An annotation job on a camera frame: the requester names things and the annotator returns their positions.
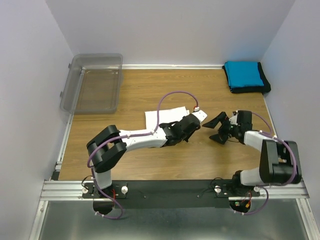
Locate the clear plastic bin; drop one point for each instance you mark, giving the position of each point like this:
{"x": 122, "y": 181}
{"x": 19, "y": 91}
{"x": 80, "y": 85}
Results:
{"x": 93, "y": 84}

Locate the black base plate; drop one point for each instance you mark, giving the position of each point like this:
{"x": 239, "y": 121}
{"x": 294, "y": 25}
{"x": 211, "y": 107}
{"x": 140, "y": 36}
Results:
{"x": 175, "y": 194}

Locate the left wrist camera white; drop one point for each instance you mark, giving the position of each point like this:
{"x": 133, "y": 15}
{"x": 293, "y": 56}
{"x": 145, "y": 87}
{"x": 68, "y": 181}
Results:
{"x": 200, "y": 114}

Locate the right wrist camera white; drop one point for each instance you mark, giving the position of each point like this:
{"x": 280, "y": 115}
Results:
{"x": 234, "y": 119}

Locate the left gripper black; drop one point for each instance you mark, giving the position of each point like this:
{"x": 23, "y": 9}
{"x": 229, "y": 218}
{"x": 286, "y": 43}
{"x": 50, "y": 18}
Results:
{"x": 187, "y": 138}

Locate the white t shirt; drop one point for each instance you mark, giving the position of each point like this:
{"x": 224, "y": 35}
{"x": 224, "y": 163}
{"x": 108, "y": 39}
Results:
{"x": 165, "y": 116}

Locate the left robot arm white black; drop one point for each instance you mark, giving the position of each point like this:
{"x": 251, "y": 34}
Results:
{"x": 106, "y": 149}

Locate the folded blue t shirt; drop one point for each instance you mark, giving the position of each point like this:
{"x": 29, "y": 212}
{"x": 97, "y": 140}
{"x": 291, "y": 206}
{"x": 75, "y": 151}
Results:
{"x": 242, "y": 74}

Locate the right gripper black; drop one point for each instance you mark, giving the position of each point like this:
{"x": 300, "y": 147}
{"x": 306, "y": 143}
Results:
{"x": 222, "y": 117}

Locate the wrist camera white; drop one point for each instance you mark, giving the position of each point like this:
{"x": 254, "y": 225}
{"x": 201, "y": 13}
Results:
{"x": 234, "y": 119}
{"x": 200, "y": 114}

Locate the folded black t shirt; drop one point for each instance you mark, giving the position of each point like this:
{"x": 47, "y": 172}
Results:
{"x": 264, "y": 89}

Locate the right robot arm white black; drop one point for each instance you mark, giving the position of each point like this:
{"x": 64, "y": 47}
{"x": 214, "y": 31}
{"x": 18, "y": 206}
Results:
{"x": 279, "y": 163}

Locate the aluminium frame rail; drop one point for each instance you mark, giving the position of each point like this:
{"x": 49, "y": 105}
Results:
{"x": 56, "y": 190}

